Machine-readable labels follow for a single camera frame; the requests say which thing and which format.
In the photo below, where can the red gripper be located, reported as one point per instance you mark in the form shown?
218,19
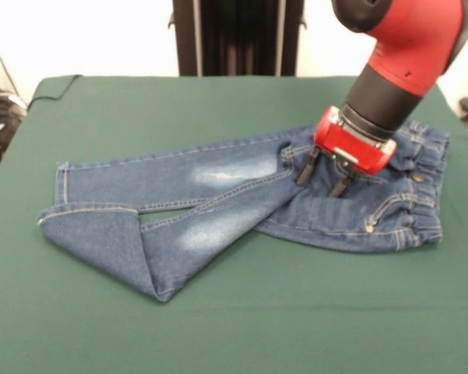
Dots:
351,144

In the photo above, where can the blue denim jeans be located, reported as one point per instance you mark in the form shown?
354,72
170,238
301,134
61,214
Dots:
238,195

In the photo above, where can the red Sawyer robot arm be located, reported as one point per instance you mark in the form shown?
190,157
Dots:
405,50

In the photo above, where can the dark green table cloth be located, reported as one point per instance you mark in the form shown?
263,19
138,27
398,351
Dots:
335,292

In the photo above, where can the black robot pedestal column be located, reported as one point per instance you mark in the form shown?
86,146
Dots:
187,39

